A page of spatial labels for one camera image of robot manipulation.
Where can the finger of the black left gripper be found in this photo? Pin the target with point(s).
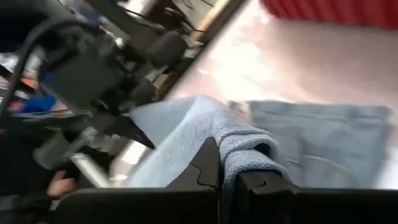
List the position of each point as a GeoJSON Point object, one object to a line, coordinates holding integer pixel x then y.
{"type": "Point", "coordinates": [124, 127]}

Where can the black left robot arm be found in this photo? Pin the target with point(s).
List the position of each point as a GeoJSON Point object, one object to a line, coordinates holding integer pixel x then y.
{"type": "Point", "coordinates": [18, 28]}

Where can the red plastic laundry bin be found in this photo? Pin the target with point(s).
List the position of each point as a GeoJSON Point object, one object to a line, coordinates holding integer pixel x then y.
{"type": "Point", "coordinates": [335, 12]}

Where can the blue box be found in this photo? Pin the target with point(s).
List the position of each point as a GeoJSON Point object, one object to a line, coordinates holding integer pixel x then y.
{"type": "Point", "coordinates": [40, 104]}

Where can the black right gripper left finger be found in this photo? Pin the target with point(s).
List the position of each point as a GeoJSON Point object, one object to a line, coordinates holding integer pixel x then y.
{"type": "Point", "coordinates": [140, 205]}

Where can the light blue jeans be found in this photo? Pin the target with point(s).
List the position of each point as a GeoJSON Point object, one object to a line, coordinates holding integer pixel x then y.
{"type": "Point", "coordinates": [326, 140]}

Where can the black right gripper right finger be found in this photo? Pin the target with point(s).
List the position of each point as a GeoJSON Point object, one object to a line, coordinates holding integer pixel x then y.
{"type": "Point", "coordinates": [311, 207]}

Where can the person's hand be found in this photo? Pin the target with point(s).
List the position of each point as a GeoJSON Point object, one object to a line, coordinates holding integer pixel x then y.
{"type": "Point", "coordinates": [60, 185]}

